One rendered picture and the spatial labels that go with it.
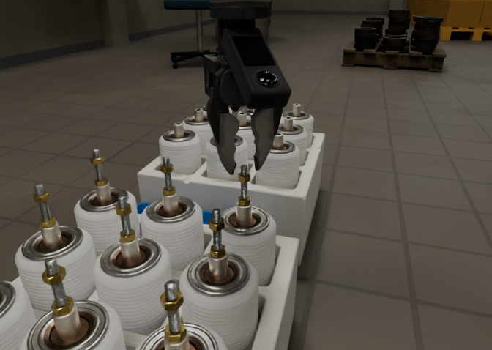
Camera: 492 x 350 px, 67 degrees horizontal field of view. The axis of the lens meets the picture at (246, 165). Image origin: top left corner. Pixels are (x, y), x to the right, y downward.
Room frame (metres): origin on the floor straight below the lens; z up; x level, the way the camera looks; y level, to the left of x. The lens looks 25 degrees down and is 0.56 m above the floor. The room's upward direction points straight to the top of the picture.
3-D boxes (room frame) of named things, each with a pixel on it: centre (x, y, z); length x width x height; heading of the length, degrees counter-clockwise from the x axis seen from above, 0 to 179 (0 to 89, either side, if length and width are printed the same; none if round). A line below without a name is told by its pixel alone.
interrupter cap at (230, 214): (0.47, 0.00, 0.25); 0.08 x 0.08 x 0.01
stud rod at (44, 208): (0.41, 0.26, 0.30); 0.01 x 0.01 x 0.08
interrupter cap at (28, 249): (0.41, 0.26, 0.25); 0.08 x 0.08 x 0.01
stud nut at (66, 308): (0.27, 0.18, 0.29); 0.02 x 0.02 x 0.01; 2
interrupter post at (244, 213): (0.47, 0.00, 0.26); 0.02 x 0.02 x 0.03
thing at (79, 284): (0.41, 0.26, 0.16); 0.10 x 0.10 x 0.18
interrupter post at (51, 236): (0.41, 0.26, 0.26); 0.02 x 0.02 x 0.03
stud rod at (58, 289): (0.27, 0.18, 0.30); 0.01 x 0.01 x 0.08
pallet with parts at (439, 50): (3.46, -1.32, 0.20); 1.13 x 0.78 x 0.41; 156
